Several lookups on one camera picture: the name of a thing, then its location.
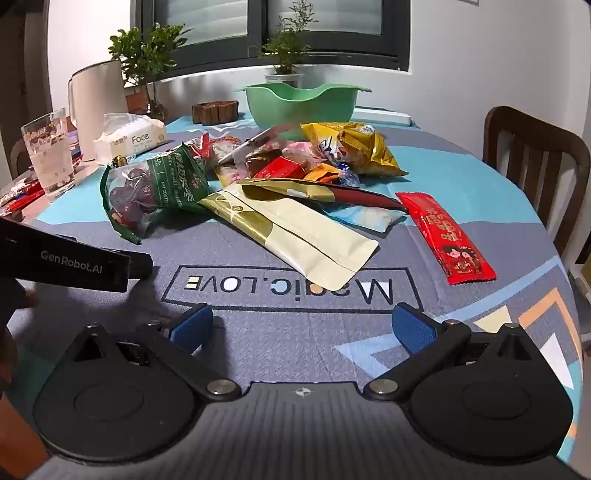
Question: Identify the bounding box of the thin plant in white pot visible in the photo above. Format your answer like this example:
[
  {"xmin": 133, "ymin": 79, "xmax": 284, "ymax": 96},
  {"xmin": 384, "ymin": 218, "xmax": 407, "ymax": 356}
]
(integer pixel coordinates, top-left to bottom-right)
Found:
[{"xmin": 259, "ymin": 0, "xmax": 319, "ymax": 89}]

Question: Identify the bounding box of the orange snack packet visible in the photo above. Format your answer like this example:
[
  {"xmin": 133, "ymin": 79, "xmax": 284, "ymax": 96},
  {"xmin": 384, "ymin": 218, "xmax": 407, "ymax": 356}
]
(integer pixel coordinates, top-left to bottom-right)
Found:
[{"xmin": 302, "ymin": 165, "xmax": 340, "ymax": 185}]

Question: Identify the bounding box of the red and white packet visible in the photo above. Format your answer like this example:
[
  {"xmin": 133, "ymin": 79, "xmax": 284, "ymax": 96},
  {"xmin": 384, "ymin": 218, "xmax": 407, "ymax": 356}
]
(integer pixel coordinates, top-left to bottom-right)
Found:
[{"xmin": 0, "ymin": 179, "xmax": 44, "ymax": 208}]

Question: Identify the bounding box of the person's left hand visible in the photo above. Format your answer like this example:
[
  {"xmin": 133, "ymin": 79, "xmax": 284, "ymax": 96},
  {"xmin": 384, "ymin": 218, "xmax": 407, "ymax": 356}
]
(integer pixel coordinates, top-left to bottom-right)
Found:
[{"xmin": 0, "ymin": 278, "xmax": 40, "ymax": 333}]

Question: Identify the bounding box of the gold and maroon packet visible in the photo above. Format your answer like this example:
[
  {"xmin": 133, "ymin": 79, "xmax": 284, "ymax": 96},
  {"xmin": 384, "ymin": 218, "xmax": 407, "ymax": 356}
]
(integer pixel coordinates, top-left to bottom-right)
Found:
[{"xmin": 240, "ymin": 178, "xmax": 407, "ymax": 213}]

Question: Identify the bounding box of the dark wooden chair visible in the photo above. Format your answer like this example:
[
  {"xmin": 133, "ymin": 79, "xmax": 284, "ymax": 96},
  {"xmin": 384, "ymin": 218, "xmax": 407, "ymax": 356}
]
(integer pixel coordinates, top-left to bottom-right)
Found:
[{"xmin": 482, "ymin": 106, "xmax": 591, "ymax": 259}]

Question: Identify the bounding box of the green plastic bowl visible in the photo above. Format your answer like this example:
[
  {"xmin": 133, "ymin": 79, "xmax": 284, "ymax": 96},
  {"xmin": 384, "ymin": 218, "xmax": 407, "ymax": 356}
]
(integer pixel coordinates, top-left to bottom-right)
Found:
[{"xmin": 233, "ymin": 82, "xmax": 370, "ymax": 139}]

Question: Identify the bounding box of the blue foil chocolate ball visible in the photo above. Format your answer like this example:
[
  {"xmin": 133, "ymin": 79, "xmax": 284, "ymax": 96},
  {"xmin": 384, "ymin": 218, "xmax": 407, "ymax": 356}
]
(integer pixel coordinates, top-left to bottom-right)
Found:
[{"xmin": 335, "ymin": 161, "xmax": 361, "ymax": 188}]

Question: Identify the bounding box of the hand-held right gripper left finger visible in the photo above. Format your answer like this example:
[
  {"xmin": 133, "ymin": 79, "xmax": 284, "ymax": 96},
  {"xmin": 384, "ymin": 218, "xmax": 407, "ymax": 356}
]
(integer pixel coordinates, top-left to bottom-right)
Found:
[{"xmin": 58, "ymin": 302, "xmax": 242, "ymax": 401}]

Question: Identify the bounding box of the light blue snack packet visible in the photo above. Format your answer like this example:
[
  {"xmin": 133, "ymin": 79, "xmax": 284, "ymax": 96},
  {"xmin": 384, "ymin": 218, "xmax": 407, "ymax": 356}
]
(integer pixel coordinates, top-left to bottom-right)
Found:
[{"xmin": 323, "ymin": 205, "xmax": 408, "ymax": 234}]

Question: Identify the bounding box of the white tissue pack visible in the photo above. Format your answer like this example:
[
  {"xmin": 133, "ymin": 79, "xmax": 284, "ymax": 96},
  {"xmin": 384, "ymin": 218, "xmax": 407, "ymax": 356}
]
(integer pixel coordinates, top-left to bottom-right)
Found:
[{"xmin": 93, "ymin": 113, "xmax": 168, "ymax": 164}]

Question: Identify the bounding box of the long red snack packet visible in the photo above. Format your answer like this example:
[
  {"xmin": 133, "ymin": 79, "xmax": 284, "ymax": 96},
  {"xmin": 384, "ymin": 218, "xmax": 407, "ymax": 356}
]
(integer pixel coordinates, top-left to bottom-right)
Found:
[{"xmin": 396, "ymin": 191, "xmax": 497, "ymax": 285}]

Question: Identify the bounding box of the yellow printed snack packet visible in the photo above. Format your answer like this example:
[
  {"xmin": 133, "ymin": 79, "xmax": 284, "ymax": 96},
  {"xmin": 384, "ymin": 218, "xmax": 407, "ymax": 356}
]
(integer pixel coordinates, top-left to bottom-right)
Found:
[{"xmin": 300, "ymin": 121, "xmax": 352, "ymax": 162}]

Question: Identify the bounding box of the brown wooden chair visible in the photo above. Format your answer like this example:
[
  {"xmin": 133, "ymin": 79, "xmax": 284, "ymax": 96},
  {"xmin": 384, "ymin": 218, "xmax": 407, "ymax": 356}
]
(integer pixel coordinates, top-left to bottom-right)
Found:
[{"xmin": 9, "ymin": 136, "xmax": 33, "ymax": 178}]

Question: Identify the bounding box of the brown wooden tray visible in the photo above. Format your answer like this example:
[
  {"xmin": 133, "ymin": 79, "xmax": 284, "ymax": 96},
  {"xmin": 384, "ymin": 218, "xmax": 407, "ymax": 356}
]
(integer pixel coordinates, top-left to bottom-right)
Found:
[{"xmin": 191, "ymin": 100, "xmax": 239, "ymax": 125}]

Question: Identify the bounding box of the gold crinkled snack bag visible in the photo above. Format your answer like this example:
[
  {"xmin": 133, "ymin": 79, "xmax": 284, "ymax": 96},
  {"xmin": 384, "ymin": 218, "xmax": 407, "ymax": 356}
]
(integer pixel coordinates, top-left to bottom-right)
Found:
[{"xmin": 337, "ymin": 124, "xmax": 409, "ymax": 178}]

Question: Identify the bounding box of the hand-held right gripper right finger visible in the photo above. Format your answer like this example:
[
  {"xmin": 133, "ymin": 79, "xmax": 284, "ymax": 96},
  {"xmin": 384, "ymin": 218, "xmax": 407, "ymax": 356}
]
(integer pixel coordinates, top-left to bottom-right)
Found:
[{"xmin": 364, "ymin": 302, "xmax": 548, "ymax": 401}]

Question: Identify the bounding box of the clear red-print snack packet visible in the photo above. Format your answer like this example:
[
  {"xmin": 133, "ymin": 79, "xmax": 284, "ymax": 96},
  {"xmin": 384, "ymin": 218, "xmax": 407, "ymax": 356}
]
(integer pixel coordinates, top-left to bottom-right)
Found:
[{"xmin": 185, "ymin": 133, "xmax": 242, "ymax": 172}]

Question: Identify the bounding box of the dark framed window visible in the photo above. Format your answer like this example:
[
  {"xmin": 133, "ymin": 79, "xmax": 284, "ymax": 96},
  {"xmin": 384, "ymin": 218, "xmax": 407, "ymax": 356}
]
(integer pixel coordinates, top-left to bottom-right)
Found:
[{"xmin": 141, "ymin": 0, "xmax": 411, "ymax": 81}]

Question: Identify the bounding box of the white electric kettle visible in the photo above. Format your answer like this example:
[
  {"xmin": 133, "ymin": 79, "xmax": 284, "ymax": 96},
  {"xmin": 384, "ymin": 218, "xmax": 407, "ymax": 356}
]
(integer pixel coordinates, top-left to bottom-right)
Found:
[{"xmin": 68, "ymin": 60, "xmax": 129, "ymax": 163}]

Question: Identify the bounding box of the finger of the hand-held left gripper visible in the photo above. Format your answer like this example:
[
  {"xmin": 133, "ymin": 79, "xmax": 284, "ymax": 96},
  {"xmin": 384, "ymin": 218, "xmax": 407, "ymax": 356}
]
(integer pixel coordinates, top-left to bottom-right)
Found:
[{"xmin": 124, "ymin": 253, "xmax": 154, "ymax": 280}]

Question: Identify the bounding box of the pink snack packet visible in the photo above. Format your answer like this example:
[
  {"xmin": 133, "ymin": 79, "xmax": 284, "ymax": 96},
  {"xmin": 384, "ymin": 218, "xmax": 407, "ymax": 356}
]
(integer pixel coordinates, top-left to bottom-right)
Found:
[{"xmin": 281, "ymin": 141, "xmax": 324, "ymax": 167}]

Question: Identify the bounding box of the leafy bonsai plant in pot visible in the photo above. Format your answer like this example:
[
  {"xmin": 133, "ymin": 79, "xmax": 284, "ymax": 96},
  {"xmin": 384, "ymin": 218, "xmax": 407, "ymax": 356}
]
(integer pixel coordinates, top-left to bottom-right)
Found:
[{"xmin": 108, "ymin": 23, "xmax": 192, "ymax": 121}]

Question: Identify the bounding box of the long white snack packet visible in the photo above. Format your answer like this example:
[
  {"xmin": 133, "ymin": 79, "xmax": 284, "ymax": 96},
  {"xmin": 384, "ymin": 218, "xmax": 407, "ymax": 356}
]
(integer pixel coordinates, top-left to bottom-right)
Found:
[{"xmin": 217, "ymin": 127, "xmax": 287, "ymax": 164}]

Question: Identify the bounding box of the green jujube bag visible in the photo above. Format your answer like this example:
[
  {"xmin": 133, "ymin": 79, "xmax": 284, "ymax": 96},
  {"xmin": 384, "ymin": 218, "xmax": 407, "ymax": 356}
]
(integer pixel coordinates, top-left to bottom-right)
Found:
[{"xmin": 102, "ymin": 142, "xmax": 212, "ymax": 244}]

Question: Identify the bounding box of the blue grey patterned tablecloth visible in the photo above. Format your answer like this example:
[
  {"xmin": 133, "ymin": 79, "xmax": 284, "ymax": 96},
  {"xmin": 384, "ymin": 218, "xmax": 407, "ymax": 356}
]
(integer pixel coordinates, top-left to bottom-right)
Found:
[{"xmin": 0, "ymin": 108, "xmax": 583, "ymax": 467}]

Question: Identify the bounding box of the white power strip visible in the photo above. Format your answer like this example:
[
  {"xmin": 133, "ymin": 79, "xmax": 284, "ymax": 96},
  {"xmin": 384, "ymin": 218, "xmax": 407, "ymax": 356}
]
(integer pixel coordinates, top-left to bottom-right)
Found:
[{"xmin": 353, "ymin": 107, "xmax": 413, "ymax": 126}]

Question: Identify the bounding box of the gold and cream pouch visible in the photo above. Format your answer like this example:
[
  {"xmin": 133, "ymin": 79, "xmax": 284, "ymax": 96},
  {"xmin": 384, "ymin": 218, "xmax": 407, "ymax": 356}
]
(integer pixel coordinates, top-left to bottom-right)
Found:
[{"xmin": 198, "ymin": 185, "xmax": 379, "ymax": 287}]

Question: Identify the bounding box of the brown snack packet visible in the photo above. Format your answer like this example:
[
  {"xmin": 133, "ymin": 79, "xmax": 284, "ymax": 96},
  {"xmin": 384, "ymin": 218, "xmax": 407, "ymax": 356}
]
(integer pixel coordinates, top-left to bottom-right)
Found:
[{"xmin": 245, "ymin": 148, "xmax": 283, "ymax": 178}]

